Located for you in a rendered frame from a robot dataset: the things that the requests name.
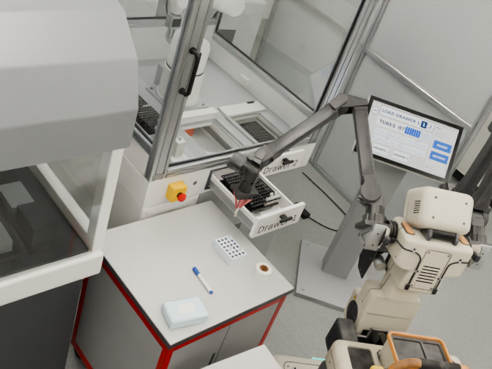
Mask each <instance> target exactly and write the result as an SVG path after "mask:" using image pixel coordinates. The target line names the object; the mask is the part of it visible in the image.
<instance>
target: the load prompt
mask: <svg viewBox="0 0 492 369"><path fill-rule="evenodd" d="M379 114H381V115H382V116H386V117H389V118H391V119H394V120H397V121H399V122H403V123H406V124H409V125H411V126H414V127H418V128H420V129H422V130H426V131H428V132H431V133H433V131H434V128H435V125H436V124H435V123H433V122H429V121H427V120H424V119H421V118H418V117H416V116H412V115H410V114H407V113H404V112H402V111H398V110H395V109H393V108H390V107H387V106H385V105H381V110H380V112H379Z"/></svg>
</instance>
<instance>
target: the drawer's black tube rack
mask: <svg viewBox="0 0 492 369"><path fill-rule="evenodd" d="M244 172H245V171H244ZM244 172H243V173H244ZM243 173H241V174H238V173H237V172H233V173H229V174H225V175H222V176H221V177H222V178H223V180H220V182H221V183H222V184H223V185H224V186H225V187H226V188H227V189H228V190H229V191H230V192H231V193H232V194H233V195H234V191H233V190H232V189H231V188H230V186H231V185H235V184H239V183H240V181H241V179H242V176H243ZM223 176H224V177H223ZM259 182H260V183H259ZM254 187H255V188H256V189H257V191H258V193H259V194H258V196H257V195H252V197H253V199H252V201H250V202H249V203H247V204H245V205H244V206H245V208H246V209H247V210H248V211H249V212H250V213H251V212H256V211H258V210H259V211H261V209H265V208H267V207H272V206H274V205H277V204H278V203H279V202H275V203H273V204H269V205H266V206H264V204H262V205H258V206H254V207H251V206H250V205H249V204H252V203H254V202H257V201H261V200H265V199H266V198H267V197H271V196H270V193H272V192H273V195H275V191H274V190H273V189H272V188H270V187H269V186H268V185H267V184H266V183H265V182H264V181H263V180H262V179H261V178H260V177H259V176H258V178H257V180H256V183H255V185H254Z"/></svg>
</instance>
